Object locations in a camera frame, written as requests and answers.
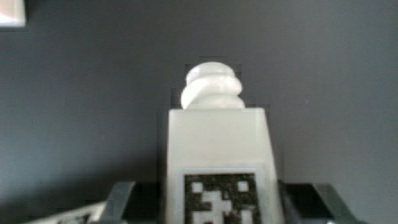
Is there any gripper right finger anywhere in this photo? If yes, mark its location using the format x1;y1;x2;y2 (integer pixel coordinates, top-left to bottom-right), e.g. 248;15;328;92
314;183;367;224

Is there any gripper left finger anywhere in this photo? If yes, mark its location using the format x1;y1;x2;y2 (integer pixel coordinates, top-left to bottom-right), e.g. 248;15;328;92
22;182;134;224

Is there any white leg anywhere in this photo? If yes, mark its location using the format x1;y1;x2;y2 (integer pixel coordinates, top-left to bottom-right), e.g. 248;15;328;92
164;62;283;224

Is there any white U-shaped fence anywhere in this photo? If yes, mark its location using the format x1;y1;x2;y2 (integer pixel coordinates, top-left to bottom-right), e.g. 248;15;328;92
0;0;26;27

